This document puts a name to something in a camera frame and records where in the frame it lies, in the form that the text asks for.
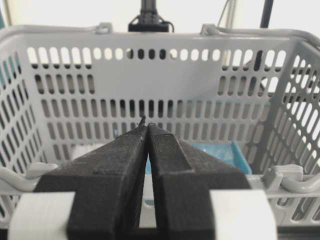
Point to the grey plastic shopping basket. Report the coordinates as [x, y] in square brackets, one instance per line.
[67, 90]

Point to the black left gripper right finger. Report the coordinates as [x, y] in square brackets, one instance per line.
[182, 177]

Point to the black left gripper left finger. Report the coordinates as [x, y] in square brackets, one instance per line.
[108, 186]

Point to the black camera stand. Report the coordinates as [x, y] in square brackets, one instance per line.
[149, 20]

